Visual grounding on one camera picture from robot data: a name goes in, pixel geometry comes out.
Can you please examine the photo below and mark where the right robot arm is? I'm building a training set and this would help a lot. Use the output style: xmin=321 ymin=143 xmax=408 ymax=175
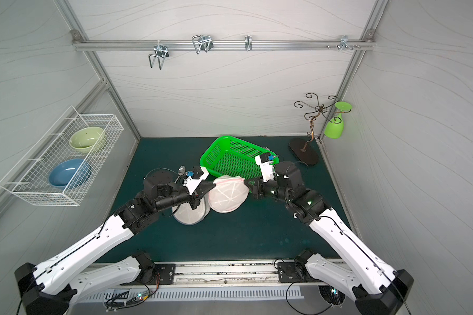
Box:
xmin=244 ymin=156 xmax=414 ymax=314

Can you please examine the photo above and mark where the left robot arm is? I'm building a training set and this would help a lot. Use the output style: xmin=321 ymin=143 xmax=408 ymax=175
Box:
xmin=14 ymin=167 xmax=215 ymax=314

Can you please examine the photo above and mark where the metal spoon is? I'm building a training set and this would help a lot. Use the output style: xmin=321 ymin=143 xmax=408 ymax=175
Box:
xmin=176 ymin=165 xmax=186 ymax=182

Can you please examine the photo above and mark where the green plastic basket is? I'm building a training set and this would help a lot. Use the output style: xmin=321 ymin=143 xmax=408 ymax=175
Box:
xmin=200 ymin=136 xmax=279 ymax=179

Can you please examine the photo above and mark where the bronze cup tree stand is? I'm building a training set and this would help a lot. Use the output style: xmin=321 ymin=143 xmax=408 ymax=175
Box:
xmin=289 ymin=93 xmax=338 ymax=167

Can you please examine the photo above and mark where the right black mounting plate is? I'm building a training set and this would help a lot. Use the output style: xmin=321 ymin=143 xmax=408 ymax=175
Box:
xmin=274 ymin=261 xmax=318 ymax=283

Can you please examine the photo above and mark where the black mounting plate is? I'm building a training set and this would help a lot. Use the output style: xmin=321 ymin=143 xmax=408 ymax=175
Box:
xmin=133 ymin=263 xmax=176 ymax=286
xmin=274 ymin=261 xmax=318 ymax=283

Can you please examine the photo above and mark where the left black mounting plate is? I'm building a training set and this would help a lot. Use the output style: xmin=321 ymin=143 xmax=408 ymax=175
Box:
xmin=133 ymin=263 xmax=176 ymax=286

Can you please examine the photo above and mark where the green plastic wine glass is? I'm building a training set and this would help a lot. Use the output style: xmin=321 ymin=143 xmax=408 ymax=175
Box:
xmin=324 ymin=102 xmax=352 ymax=139

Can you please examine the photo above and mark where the light green bowl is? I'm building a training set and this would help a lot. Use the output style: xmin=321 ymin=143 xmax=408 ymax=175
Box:
xmin=69 ymin=126 xmax=106 ymax=154

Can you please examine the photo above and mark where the blue bowl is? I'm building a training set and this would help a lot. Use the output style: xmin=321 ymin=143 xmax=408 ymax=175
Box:
xmin=49 ymin=158 xmax=92 ymax=189

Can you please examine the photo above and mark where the double prong metal hook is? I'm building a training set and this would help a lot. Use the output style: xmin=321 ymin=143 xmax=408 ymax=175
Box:
xmin=148 ymin=42 xmax=169 ymax=70

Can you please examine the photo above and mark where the looped metal hook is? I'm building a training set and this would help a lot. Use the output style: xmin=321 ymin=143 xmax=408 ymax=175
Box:
xmin=192 ymin=35 xmax=214 ymax=55

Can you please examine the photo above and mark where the small flat metal hook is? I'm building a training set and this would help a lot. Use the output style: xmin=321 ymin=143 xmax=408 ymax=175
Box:
xmin=244 ymin=35 xmax=252 ymax=51

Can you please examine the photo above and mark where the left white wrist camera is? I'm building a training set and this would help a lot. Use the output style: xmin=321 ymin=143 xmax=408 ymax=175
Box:
xmin=183 ymin=166 xmax=209 ymax=195

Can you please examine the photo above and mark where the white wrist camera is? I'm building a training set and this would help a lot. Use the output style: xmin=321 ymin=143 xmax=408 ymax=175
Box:
xmin=255 ymin=152 xmax=277 ymax=182
xmin=183 ymin=166 xmax=209 ymax=195

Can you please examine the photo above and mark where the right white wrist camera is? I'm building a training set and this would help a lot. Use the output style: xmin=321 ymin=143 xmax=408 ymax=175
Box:
xmin=255 ymin=152 xmax=277 ymax=182

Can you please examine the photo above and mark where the right black cable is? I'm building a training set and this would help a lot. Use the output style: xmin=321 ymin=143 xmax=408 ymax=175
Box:
xmin=273 ymin=255 xmax=334 ymax=315

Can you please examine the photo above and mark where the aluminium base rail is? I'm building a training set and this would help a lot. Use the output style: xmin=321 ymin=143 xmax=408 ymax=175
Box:
xmin=82 ymin=257 xmax=388 ymax=291

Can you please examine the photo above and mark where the round floor cable port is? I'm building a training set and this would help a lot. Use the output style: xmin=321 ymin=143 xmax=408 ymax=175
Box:
xmin=318 ymin=286 xmax=346 ymax=306

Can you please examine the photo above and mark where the left bundle of cables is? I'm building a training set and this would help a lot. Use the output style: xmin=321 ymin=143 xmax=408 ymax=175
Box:
xmin=103 ymin=269 xmax=161 ymax=312

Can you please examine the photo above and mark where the white slotted cable duct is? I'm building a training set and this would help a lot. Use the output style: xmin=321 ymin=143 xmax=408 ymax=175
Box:
xmin=83 ymin=286 xmax=304 ymax=304

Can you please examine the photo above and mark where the white wire wall basket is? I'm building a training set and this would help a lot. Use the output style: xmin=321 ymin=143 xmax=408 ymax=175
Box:
xmin=0 ymin=107 xmax=124 ymax=207

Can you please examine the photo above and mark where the right metal rail hook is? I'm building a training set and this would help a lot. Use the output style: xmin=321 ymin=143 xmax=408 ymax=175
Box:
xmin=326 ymin=35 xmax=361 ymax=51

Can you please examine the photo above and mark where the aluminium top rail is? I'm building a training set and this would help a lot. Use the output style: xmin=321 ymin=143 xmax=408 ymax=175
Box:
xmin=72 ymin=36 xmax=377 ymax=52

